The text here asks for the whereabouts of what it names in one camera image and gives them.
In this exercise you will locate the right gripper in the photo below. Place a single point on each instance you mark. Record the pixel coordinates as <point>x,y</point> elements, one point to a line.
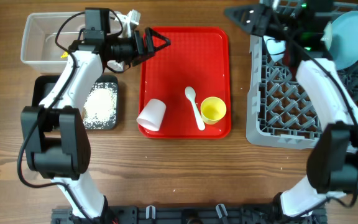
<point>263,13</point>

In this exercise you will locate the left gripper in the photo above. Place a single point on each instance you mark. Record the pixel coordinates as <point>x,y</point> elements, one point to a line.
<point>142,51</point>

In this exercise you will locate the light blue bowl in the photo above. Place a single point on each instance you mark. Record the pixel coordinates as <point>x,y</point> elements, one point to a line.
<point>275,48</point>

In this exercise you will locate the white plastic spoon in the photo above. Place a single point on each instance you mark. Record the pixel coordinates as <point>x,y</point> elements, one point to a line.
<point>191,95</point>

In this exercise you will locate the pink cup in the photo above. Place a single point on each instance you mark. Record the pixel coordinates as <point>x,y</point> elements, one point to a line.
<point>151,116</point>

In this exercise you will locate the white rice pile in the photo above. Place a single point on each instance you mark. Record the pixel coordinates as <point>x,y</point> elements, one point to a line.
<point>101,106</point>

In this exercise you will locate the yellow snack wrapper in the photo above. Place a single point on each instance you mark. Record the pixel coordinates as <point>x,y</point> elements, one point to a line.
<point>64,55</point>

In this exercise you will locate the yellow cup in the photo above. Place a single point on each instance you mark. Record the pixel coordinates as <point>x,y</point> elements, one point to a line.
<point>213,109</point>

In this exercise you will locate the light blue plate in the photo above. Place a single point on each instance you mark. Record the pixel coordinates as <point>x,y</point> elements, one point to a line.
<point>344,47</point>

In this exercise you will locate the green bowl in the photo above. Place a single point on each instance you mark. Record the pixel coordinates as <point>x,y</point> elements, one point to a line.
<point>327,37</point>

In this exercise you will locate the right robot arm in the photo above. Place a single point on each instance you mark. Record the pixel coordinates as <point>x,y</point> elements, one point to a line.
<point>332,167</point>

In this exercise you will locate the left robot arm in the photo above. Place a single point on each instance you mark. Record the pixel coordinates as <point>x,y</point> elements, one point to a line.
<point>55,140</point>

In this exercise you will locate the grey dishwasher rack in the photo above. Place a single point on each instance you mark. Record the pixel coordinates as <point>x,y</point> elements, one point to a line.
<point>279,113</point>

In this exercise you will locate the red serving tray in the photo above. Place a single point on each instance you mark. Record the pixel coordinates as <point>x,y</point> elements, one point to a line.
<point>197,57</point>

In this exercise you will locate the black plastic tray bin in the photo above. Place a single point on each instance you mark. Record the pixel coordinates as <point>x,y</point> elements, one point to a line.
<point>45,83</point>

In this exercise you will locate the clear plastic bin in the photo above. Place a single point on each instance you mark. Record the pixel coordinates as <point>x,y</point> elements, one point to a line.
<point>39,49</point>

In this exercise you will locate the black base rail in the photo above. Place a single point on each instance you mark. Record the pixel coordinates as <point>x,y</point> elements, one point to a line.
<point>249,214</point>

